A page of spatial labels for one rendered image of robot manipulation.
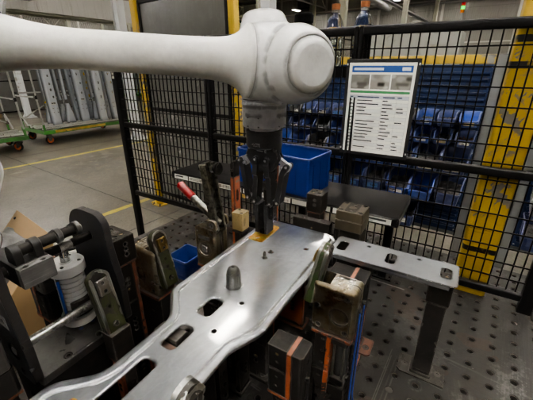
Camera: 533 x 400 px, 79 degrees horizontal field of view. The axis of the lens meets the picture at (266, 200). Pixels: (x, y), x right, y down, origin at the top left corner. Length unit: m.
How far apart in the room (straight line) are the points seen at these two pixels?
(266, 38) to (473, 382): 0.93
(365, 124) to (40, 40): 0.91
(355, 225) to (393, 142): 0.36
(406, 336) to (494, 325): 0.29
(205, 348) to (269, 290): 0.18
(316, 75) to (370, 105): 0.72
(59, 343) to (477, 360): 1.00
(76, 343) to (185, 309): 0.20
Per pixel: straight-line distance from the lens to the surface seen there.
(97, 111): 8.52
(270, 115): 0.64
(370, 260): 0.83
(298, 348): 0.61
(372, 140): 1.18
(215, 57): 0.48
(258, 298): 0.68
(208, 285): 0.72
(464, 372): 1.08
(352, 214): 0.92
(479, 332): 1.22
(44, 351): 0.74
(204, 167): 0.79
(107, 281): 0.65
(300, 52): 0.44
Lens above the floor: 1.43
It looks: 22 degrees down
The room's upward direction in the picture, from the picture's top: straight up
